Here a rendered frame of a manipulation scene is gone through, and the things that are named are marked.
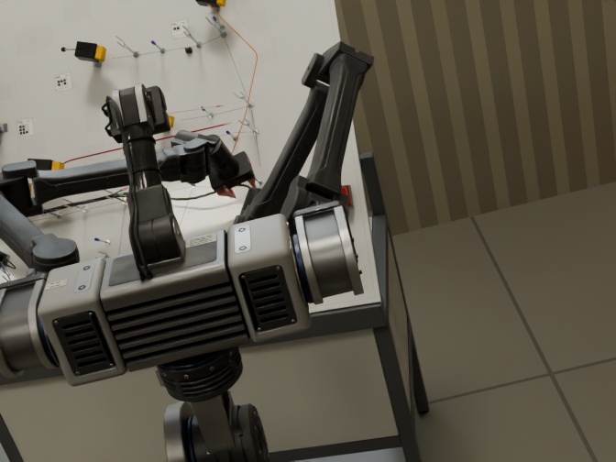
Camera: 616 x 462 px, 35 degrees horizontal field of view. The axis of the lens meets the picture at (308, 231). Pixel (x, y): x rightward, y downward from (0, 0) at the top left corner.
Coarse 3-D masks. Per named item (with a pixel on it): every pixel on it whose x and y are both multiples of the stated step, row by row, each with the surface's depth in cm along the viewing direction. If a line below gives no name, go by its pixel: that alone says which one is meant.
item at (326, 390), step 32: (256, 352) 262; (288, 352) 261; (320, 352) 260; (352, 352) 260; (256, 384) 267; (288, 384) 267; (320, 384) 266; (352, 384) 265; (384, 384) 264; (288, 416) 272; (320, 416) 271; (352, 416) 271; (384, 416) 270; (288, 448) 278
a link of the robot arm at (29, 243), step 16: (0, 176) 202; (0, 192) 197; (16, 192) 202; (0, 208) 192; (16, 208) 204; (0, 224) 187; (16, 224) 186; (32, 224) 186; (16, 240) 181; (32, 240) 175; (48, 240) 174; (64, 240) 174; (32, 256) 175; (48, 256) 169; (64, 256) 169
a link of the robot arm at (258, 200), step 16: (320, 64) 194; (304, 80) 196; (320, 96) 196; (304, 112) 199; (320, 112) 198; (304, 128) 199; (288, 144) 202; (304, 144) 200; (288, 160) 202; (304, 160) 202; (272, 176) 204; (288, 176) 203; (272, 192) 204; (256, 208) 206; (272, 208) 206
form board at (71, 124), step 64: (0, 0) 278; (64, 0) 274; (128, 0) 270; (192, 0) 267; (256, 0) 263; (320, 0) 260; (0, 64) 275; (64, 64) 272; (128, 64) 268; (192, 64) 265; (64, 128) 269; (192, 128) 262; (192, 192) 260
